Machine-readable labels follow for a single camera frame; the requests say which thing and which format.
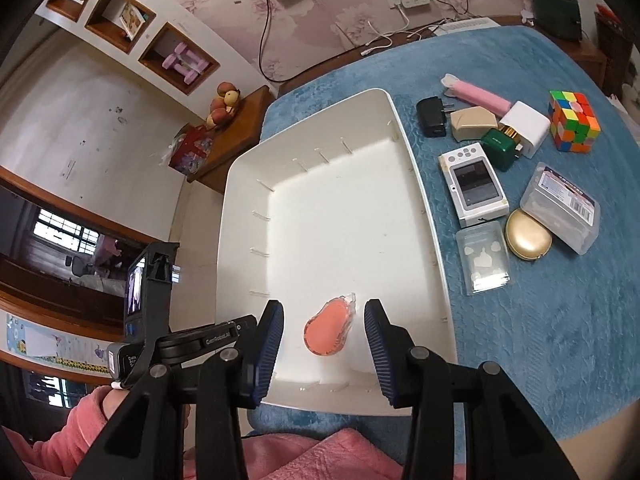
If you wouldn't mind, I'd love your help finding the barred window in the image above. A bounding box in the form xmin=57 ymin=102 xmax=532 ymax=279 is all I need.
xmin=32 ymin=207 xmax=101 ymax=256

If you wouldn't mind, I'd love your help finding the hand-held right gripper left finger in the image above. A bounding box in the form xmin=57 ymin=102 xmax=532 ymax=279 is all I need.
xmin=75 ymin=300 xmax=286 ymax=480

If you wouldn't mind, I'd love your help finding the person's left hand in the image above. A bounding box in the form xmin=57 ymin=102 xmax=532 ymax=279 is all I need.
xmin=101 ymin=385 xmax=131 ymax=421

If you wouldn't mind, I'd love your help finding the dark green heater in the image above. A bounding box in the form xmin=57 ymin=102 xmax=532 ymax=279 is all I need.
xmin=530 ymin=0 xmax=583 ymax=42

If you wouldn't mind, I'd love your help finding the black television cable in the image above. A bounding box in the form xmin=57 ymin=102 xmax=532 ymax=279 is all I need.
xmin=256 ymin=0 xmax=289 ymax=83

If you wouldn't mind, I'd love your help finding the white power adapter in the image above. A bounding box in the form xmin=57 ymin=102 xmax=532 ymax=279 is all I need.
xmin=498 ymin=101 xmax=551 ymax=158

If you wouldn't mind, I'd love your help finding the pink hair roller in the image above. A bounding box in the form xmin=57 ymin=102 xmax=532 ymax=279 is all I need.
xmin=441 ymin=74 xmax=512 ymax=117

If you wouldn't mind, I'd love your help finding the fruit stand with peaches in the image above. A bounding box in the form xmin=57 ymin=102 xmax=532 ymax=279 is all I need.
xmin=206 ymin=81 xmax=243 ymax=128

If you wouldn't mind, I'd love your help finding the wooden cabinet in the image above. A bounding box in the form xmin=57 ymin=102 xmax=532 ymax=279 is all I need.
xmin=187 ymin=85 xmax=276 ymax=196

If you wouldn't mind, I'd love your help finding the wooden door frame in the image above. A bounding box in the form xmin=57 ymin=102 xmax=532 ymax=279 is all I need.
xmin=0 ymin=165 xmax=173 ymax=341

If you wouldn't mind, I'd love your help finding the black charger plug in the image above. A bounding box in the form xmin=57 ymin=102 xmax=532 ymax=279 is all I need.
xmin=416 ymin=96 xmax=455 ymax=138

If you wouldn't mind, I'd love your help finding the green charger plug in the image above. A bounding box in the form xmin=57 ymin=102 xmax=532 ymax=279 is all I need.
xmin=481 ymin=127 xmax=523 ymax=173

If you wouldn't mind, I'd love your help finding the clear plastic card case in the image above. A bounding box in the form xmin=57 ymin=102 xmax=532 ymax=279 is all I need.
xmin=455 ymin=220 xmax=515 ymax=295

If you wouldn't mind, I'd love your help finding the white plastic tray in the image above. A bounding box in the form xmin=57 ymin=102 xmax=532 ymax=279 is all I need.
xmin=216 ymin=88 xmax=458 ymax=418

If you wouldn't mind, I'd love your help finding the beige plastic case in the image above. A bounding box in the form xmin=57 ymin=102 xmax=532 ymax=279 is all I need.
xmin=450 ymin=106 xmax=500 ymax=142

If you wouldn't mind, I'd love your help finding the grey office chair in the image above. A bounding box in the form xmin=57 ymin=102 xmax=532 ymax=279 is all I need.
xmin=65 ymin=255 xmax=101 ymax=288

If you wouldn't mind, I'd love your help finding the clear box with blue label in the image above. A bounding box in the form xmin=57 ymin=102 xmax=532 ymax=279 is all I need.
xmin=520 ymin=161 xmax=601 ymax=256

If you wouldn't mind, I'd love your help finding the wooden side table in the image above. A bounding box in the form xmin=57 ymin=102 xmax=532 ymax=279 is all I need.
xmin=550 ymin=30 xmax=608 ymax=96

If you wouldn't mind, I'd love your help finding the gold round compact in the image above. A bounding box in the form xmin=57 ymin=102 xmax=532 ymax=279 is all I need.
xmin=505 ymin=208 xmax=553 ymax=261

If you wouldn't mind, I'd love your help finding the picture book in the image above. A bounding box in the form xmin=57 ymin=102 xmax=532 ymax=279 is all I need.
xmin=120 ymin=2 xmax=150 ymax=41

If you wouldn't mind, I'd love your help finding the white extension strip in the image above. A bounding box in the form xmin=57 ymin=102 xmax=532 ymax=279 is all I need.
xmin=440 ymin=17 xmax=496 ymax=36

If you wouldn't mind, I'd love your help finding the white wall shelf unit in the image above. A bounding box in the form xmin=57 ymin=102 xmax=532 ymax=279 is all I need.
xmin=37 ymin=0 xmax=221 ymax=98

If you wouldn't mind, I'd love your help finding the wall poster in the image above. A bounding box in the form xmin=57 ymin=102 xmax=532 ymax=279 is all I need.
xmin=0 ymin=310 xmax=111 ymax=376

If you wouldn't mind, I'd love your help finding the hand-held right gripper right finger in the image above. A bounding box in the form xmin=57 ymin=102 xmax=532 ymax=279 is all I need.
xmin=364 ymin=299 xmax=571 ymax=480

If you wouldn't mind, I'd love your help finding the pink dumbbell pair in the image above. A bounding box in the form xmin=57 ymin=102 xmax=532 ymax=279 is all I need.
xmin=161 ymin=42 xmax=211 ymax=83

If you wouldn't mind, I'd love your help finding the white boxed device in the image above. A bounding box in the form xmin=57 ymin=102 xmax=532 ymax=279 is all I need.
xmin=438 ymin=142 xmax=510 ymax=228

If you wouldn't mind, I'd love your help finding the person's left forearm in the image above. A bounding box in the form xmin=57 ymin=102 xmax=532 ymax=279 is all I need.
xmin=0 ymin=385 xmax=110 ymax=480

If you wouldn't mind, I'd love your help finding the colourful puzzle cube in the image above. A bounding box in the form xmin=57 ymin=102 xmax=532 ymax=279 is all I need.
xmin=548 ymin=90 xmax=601 ymax=153

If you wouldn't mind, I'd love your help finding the dark wicker basket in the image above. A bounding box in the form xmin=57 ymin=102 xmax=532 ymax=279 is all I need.
xmin=595 ymin=7 xmax=635 ymax=97

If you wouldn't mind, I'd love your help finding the red gift box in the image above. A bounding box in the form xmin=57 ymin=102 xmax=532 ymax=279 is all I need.
xmin=169 ymin=125 xmax=215 ymax=176

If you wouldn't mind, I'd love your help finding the white charging cable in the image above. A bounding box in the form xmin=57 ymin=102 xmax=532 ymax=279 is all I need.
xmin=360 ymin=7 xmax=451 ymax=57

